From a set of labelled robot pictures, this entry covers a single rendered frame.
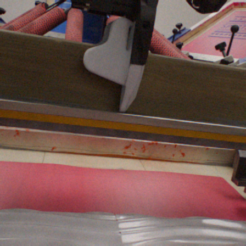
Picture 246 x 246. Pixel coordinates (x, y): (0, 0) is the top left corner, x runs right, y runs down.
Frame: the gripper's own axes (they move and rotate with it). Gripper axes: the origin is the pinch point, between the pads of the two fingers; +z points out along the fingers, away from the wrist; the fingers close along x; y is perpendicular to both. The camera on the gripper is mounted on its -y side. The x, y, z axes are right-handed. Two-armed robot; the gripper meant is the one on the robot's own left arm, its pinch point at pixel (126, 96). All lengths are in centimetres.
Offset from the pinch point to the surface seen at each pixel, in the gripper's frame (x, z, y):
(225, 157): -16.5, 11.7, -23.9
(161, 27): -414, -43, -118
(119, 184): -5.7, 13.5, -2.1
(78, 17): -66, -12, 5
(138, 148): -16.5, 11.5, -6.8
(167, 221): 3.9, 13.0, -6.2
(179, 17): -414, -60, -142
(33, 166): -10.0, 13.6, 10.3
